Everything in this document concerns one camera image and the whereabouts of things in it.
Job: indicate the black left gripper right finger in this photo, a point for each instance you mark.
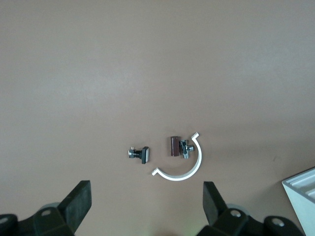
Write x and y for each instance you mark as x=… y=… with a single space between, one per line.
x=221 y=221

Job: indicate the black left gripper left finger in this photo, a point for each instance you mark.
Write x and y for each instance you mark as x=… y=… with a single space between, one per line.
x=61 y=218

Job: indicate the white drawer cabinet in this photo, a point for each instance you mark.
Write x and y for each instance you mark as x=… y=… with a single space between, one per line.
x=302 y=209

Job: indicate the white curved plastic clip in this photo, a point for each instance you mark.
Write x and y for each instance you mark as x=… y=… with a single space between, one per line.
x=200 y=157

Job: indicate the brown table cover sheet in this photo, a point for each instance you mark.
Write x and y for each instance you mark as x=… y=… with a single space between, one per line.
x=98 y=73

